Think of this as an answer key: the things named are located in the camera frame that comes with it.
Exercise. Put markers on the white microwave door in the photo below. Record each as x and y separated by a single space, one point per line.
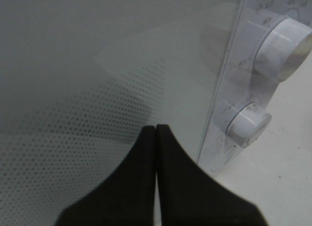
80 78

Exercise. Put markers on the upper white power knob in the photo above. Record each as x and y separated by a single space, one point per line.
283 50

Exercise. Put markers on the white timer knob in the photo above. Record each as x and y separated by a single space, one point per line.
248 124

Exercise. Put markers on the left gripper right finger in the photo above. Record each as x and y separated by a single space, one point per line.
189 197

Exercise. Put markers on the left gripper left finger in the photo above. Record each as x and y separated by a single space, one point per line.
126 197

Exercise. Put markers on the white microwave oven body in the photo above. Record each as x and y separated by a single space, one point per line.
228 46

